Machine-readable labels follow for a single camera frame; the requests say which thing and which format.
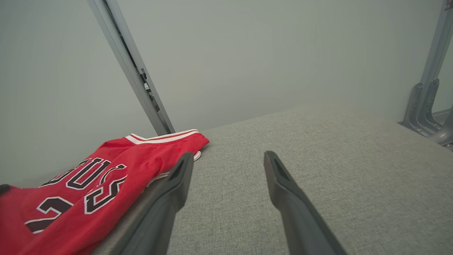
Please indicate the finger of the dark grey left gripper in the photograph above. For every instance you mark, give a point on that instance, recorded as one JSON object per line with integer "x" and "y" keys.
{"x": 3, "y": 189}

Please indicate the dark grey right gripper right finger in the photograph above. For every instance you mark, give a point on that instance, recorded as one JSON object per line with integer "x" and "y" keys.
{"x": 297, "y": 219}

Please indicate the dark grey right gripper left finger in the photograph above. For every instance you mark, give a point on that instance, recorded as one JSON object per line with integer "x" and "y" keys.
{"x": 166, "y": 212}

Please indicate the red basketball jersey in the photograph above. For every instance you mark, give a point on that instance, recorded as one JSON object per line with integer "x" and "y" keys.
{"x": 134, "y": 159}

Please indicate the grey partition post round feet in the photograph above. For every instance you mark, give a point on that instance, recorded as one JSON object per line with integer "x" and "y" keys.
{"x": 124, "y": 60}

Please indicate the grey partition post bracket feet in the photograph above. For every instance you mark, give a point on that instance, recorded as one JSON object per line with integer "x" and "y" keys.
{"x": 433, "y": 63}

